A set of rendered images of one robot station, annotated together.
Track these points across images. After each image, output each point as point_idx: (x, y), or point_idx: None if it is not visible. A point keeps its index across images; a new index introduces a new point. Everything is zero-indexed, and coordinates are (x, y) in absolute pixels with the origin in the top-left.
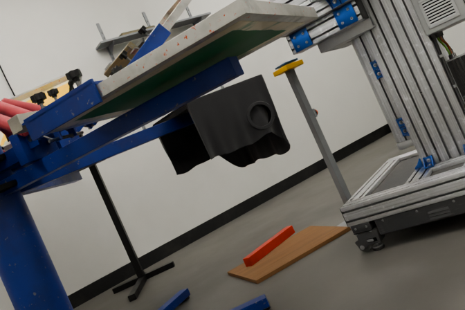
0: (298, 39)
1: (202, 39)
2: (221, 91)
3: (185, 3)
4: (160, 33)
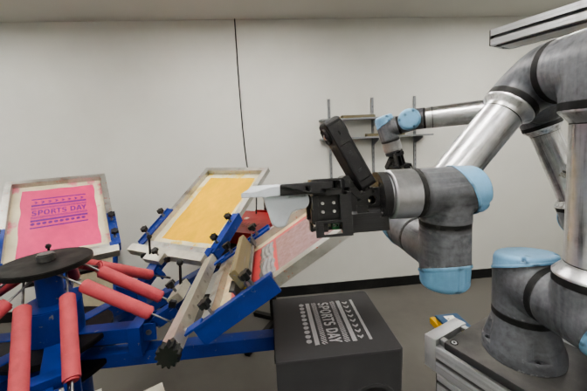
0: None
1: None
2: (330, 360)
3: (322, 250)
4: (264, 290)
